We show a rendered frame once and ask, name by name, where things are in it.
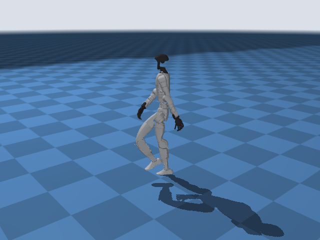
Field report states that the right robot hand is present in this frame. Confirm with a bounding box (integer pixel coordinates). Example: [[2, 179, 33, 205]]
[[137, 102, 147, 120]]

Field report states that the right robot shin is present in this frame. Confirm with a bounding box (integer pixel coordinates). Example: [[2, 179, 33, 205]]
[[158, 143, 169, 171]]

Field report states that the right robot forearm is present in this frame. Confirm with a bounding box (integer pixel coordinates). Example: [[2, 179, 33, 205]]
[[142, 91, 156, 108]]

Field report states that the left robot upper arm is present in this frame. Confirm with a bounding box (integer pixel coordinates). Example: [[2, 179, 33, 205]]
[[158, 75, 171, 102]]

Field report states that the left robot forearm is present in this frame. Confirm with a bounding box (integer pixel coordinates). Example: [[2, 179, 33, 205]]
[[164, 95, 179, 118]]

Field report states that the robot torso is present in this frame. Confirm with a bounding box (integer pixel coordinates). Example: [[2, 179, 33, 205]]
[[155, 71, 170, 120]]

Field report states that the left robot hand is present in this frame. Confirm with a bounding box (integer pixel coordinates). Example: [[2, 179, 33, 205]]
[[172, 114, 184, 131]]

